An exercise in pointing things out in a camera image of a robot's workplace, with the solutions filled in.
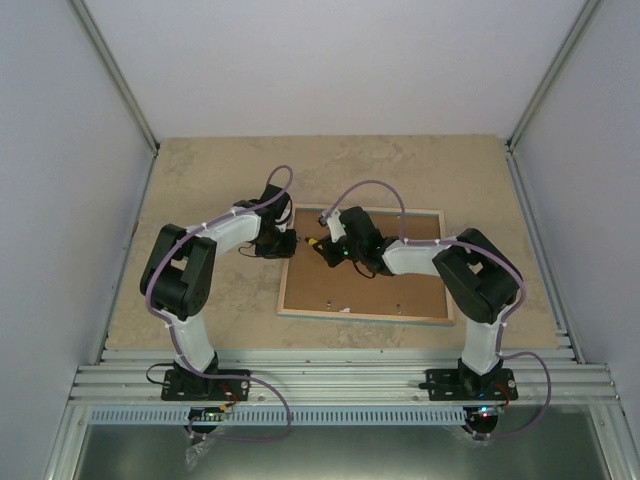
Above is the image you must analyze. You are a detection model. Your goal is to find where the teal picture frame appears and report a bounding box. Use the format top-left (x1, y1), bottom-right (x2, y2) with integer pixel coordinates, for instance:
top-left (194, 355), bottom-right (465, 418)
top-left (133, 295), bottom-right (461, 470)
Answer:
top-left (277, 204), bottom-right (455, 326)

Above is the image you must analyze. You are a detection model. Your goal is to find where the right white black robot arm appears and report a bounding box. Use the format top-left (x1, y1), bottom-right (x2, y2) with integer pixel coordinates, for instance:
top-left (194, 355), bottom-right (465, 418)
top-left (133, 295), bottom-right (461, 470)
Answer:
top-left (313, 207), bottom-right (524, 399)

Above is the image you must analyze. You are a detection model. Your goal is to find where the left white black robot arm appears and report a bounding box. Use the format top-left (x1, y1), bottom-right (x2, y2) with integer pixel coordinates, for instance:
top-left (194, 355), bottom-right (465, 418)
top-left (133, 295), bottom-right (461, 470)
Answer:
top-left (140, 184), bottom-right (297, 399)

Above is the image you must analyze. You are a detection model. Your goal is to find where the left controller board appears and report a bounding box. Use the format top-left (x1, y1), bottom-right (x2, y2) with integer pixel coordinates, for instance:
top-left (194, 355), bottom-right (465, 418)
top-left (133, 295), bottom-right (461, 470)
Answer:
top-left (187, 405), bottom-right (233, 423)

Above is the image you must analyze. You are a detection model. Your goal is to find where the controller board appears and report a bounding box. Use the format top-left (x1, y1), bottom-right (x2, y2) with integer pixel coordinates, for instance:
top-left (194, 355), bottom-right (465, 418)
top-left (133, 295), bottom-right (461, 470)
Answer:
top-left (187, 405), bottom-right (233, 423)
top-left (469, 404), bottom-right (505, 418)

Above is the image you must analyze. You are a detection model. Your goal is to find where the right controller board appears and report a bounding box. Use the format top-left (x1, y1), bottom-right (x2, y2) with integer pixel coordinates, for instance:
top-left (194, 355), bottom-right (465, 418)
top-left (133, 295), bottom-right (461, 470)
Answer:
top-left (469, 404), bottom-right (505, 418)

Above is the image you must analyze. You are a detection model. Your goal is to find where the clear plastic bag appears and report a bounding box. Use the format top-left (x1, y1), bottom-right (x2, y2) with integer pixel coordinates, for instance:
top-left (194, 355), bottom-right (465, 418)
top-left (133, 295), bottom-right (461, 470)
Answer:
top-left (185, 439), bottom-right (215, 472)

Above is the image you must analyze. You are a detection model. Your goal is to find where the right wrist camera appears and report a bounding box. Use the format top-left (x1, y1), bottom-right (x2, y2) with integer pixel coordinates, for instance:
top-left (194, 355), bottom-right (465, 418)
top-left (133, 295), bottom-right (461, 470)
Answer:
top-left (319, 208), bottom-right (346, 243)

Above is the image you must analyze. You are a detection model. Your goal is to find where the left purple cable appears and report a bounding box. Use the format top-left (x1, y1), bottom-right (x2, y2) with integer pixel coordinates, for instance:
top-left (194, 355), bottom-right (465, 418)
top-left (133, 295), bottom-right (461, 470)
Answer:
top-left (143, 165), bottom-right (295, 444)

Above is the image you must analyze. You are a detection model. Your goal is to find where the purple cable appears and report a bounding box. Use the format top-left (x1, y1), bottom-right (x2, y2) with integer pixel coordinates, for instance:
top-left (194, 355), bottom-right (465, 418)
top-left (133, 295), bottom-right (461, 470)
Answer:
top-left (143, 165), bottom-right (295, 444)
top-left (327, 179), bottom-right (554, 441)

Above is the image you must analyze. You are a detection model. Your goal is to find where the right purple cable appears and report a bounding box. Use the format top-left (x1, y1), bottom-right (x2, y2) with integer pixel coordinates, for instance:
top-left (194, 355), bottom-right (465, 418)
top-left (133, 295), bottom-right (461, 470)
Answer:
top-left (327, 179), bottom-right (554, 441)

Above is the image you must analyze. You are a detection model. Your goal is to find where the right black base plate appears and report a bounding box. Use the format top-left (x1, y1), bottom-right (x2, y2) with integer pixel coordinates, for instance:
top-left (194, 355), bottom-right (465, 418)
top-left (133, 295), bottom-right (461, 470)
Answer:
top-left (418, 368), bottom-right (519, 401)

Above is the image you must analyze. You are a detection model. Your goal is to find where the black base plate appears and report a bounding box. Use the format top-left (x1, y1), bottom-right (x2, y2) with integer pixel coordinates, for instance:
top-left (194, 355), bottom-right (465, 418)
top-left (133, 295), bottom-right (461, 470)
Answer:
top-left (160, 367), bottom-right (251, 403)
top-left (418, 368), bottom-right (519, 401)

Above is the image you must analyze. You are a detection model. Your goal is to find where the grey slotted cable duct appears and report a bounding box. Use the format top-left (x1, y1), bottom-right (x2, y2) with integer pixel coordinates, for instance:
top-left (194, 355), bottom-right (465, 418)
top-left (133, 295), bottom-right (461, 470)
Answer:
top-left (89, 406), bottom-right (466, 426)

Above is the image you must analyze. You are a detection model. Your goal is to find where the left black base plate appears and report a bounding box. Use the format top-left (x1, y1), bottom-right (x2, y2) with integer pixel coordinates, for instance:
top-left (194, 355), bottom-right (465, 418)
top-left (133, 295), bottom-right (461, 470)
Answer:
top-left (160, 367), bottom-right (251, 403)

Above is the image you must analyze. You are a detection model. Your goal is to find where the aluminium rail base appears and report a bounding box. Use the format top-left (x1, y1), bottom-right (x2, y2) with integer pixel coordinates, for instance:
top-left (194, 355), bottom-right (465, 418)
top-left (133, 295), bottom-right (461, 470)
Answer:
top-left (69, 348), bottom-right (620, 406)

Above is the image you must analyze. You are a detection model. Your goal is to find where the left aluminium corner post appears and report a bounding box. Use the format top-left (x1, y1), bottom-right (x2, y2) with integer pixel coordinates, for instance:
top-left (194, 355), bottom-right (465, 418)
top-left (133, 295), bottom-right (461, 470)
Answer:
top-left (67, 0), bottom-right (160, 157)

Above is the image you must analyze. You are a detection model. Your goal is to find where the aluminium corner post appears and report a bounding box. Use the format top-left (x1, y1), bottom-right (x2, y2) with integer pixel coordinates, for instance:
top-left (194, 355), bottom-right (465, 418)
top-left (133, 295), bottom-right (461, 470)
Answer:
top-left (67, 0), bottom-right (160, 157)
top-left (504, 0), bottom-right (604, 154)

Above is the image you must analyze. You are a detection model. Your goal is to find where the right aluminium corner post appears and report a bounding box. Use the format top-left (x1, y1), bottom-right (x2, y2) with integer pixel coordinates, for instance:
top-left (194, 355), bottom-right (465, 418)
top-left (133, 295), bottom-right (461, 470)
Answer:
top-left (504, 0), bottom-right (604, 154)

